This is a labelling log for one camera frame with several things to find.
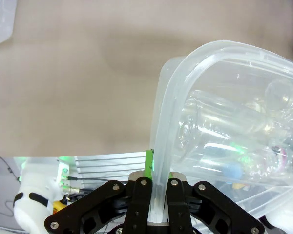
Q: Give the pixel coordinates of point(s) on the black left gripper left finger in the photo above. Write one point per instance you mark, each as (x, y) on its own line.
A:
(105, 207)

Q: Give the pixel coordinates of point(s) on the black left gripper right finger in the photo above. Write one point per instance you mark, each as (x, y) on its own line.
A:
(210, 207)

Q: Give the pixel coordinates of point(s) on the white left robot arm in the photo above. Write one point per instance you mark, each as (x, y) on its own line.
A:
(36, 180)

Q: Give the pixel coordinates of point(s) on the clear bottle with blue cap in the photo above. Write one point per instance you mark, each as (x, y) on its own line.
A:
(224, 168)

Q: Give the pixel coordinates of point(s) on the clear bottle with pink label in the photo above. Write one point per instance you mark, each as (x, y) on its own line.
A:
(278, 158)

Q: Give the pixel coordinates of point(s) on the large clear plastic bottle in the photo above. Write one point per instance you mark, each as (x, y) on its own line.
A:
(222, 117)

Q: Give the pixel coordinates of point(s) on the aluminium table frame rail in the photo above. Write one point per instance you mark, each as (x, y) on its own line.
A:
(107, 165)

